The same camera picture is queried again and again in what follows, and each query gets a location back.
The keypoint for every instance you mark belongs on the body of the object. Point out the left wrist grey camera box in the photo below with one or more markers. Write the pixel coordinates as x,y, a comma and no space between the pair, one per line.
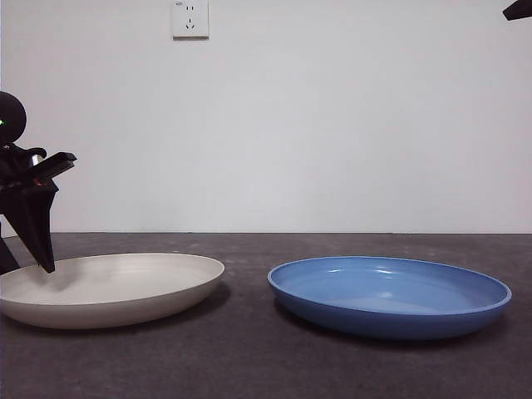
37,159

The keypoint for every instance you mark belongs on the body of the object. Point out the blue round plate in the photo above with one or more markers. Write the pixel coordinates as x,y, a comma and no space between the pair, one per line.
386,316

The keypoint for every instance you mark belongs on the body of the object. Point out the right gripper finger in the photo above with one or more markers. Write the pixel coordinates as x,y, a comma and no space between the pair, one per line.
521,10

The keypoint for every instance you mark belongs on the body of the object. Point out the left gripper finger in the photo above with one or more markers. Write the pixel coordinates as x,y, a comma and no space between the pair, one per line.
35,224
6,253

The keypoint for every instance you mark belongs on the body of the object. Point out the white round plate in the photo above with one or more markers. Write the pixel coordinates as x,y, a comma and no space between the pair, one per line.
124,291

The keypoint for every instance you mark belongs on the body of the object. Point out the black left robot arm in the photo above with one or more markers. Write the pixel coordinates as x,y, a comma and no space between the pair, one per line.
10,114

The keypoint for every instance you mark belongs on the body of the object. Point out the white wall socket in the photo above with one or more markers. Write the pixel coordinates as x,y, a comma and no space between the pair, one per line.
190,21

